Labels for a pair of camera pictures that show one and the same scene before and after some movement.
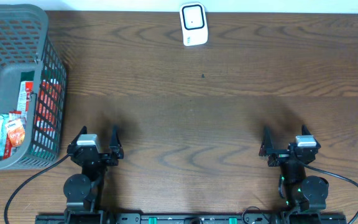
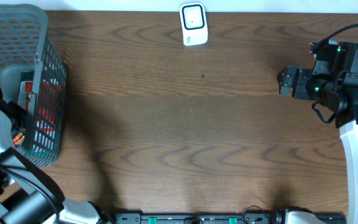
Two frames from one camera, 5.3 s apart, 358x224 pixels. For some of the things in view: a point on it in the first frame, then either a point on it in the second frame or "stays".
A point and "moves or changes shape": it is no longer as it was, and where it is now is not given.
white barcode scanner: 194,23 stays
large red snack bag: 48,106 moves or changes shape
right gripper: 267,149 → 299,88
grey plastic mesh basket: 15,38 stays
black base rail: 169,218 stays
